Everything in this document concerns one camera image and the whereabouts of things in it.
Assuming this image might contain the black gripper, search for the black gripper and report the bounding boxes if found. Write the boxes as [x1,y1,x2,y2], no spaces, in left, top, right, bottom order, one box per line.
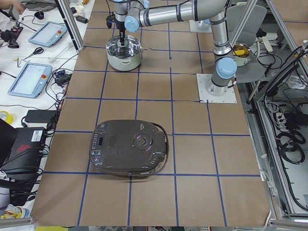
[118,23,126,46]

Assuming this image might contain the glass pot lid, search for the glass pot lid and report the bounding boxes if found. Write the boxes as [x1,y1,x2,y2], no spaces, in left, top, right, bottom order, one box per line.
[106,35,141,58]

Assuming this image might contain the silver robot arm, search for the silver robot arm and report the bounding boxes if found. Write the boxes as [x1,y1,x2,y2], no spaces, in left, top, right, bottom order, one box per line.
[113,0,237,88]

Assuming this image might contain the upper blue teach pendant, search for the upper blue teach pendant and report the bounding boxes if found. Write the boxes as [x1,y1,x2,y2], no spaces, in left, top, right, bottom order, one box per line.
[28,21,67,47]

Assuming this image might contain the blue teach pendant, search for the blue teach pendant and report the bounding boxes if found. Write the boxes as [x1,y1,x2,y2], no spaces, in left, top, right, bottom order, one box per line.
[7,62,52,98]
[28,21,67,47]

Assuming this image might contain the black scissors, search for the black scissors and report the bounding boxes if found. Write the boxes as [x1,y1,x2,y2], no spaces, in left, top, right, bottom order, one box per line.
[25,47,44,59]

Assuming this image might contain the lower blue teach pendant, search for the lower blue teach pendant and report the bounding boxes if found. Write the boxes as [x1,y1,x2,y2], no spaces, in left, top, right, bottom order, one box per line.
[7,62,52,98]

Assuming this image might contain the brown rice cooker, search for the brown rice cooker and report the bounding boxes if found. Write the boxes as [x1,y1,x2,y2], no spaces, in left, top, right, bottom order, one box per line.
[89,119,169,177]

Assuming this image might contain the black power adapter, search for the black power adapter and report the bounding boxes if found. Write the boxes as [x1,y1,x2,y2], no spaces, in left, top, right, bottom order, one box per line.
[21,110,56,127]

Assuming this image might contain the steel bowl with yellow items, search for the steel bowl with yellow items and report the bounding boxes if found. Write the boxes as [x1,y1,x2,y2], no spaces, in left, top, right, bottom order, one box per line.
[233,43,251,67]

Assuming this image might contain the grey chair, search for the grey chair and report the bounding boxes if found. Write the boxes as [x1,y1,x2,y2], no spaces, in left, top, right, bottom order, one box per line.
[226,5,267,47]

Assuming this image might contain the yellow tape roll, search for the yellow tape roll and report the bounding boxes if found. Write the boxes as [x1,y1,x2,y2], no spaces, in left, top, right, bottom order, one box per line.
[0,111,14,125]

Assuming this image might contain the black computer box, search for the black computer box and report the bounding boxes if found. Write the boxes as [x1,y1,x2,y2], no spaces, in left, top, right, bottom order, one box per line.
[0,120,47,178]

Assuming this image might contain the aluminium frame post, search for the aluminium frame post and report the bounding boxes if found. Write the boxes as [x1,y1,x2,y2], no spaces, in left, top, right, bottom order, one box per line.
[55,0,84,51]

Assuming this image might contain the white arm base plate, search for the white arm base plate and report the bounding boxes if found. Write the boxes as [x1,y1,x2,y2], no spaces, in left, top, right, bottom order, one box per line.
[196,74,237,103]

